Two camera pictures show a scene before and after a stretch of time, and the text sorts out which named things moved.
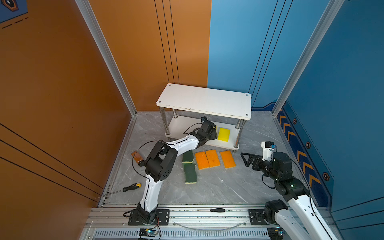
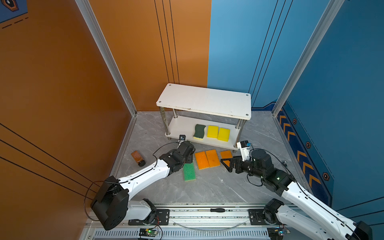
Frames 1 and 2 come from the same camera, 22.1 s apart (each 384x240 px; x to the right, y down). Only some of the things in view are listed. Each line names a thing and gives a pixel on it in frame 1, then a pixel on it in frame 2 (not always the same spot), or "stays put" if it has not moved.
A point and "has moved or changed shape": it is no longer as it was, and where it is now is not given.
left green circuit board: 148,232 stays put
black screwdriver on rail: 218,210 stays put
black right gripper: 252,158 → 238,161
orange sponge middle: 213,158 stays put
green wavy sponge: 190,174 has moved or changed shape
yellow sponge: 224,134 stays put
